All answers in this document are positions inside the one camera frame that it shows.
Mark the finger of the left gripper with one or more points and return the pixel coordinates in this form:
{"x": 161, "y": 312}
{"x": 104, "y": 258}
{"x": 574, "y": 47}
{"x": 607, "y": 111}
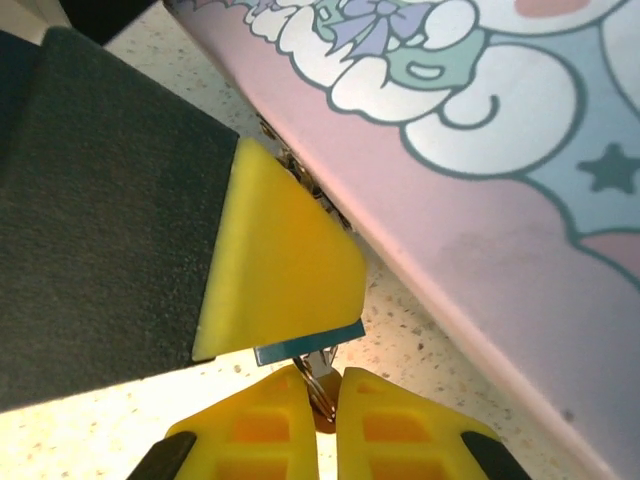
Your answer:
{"x": 100, "y": 225}

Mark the small silver key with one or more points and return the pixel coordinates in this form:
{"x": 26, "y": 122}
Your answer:
{"x": 326, "y": 361}

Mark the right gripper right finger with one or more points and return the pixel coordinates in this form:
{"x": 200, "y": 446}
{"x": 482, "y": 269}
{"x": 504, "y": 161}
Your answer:
{"x": 395, "y": 430}

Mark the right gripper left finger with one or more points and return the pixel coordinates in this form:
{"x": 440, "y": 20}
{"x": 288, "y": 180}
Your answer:
{"x": 260, "y": 430}

